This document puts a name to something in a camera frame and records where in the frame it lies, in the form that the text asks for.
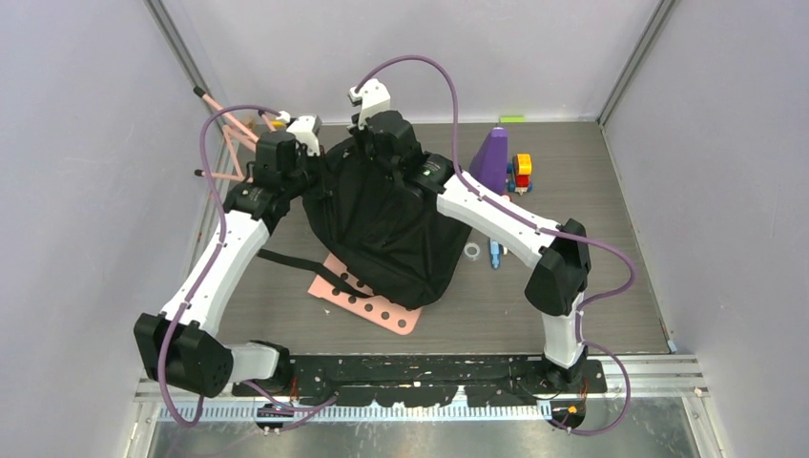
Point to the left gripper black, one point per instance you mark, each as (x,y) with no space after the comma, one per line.
(324,176)

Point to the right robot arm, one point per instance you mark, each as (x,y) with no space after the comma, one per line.
(556,253)

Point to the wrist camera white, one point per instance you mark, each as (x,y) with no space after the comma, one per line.
(305,129)
(371,98)

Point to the colourful toy block car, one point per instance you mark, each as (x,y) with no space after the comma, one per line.
(519,172)

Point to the black student backpack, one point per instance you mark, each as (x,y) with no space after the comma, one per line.
(402,251)

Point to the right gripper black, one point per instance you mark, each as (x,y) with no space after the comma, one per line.
(360,136)

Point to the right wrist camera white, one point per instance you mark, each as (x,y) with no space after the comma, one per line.
(371,98)

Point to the pink metal stool frame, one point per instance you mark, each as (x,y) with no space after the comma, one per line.
(236,133)

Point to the blue marker pen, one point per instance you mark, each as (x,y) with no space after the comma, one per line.
(495,253)

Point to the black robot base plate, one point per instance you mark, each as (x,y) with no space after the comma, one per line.
(426,380)

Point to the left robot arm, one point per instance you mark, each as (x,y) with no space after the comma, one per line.
(179,345)

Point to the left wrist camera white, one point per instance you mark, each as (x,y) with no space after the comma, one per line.
(305,129)

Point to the clear tape roll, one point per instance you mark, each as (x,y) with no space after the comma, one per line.
(472,251)

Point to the pink perforated board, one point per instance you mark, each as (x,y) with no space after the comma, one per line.
(375,309)

